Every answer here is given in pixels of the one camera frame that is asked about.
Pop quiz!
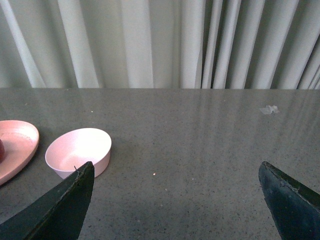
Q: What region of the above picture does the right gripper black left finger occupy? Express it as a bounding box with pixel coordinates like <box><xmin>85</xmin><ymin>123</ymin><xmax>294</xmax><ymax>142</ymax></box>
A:
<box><xmin>0</xmin><ymin>161</ymin><xmax>95</xmax><ymax>240</ymax></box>

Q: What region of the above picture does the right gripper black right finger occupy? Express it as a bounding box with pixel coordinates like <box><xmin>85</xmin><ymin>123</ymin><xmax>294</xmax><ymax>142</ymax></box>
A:
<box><xmin>258</xmin><ymin>161</ymin><xmax>320</xmax><ymax>240</ymax></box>

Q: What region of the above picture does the red apple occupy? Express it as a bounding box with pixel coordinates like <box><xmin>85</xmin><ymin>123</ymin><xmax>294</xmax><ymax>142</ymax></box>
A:
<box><xmin>0</xmin><ymin>139</ymin><xmax>5</xmax><ymax>160</ymax></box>

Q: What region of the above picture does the pink bowl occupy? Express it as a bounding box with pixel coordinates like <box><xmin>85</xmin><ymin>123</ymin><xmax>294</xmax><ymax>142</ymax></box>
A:
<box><xmin>45</xmin><ymin>128</ymin><xmax>112</xmax><ymax>179</ymax></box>

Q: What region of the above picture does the pink plate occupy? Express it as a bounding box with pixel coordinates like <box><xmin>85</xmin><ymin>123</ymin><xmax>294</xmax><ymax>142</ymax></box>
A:
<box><xmin>0</xmin><ymin>120</ymin><xmax>40</xmax><ymax>185</ymax></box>

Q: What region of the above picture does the crumpled clear tape piece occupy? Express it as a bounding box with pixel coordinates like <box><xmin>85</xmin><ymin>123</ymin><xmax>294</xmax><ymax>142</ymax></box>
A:
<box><xmin>259</xmin><ymin>105</ymin><xmax>280</xmax><ymax>115</ymax></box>

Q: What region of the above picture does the white curtain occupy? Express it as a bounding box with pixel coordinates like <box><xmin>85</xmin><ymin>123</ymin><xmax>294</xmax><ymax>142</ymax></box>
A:
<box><xmin>0</xmin><ymin>0</ymin><xmax>320</xmax><ymax>90</ymax></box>

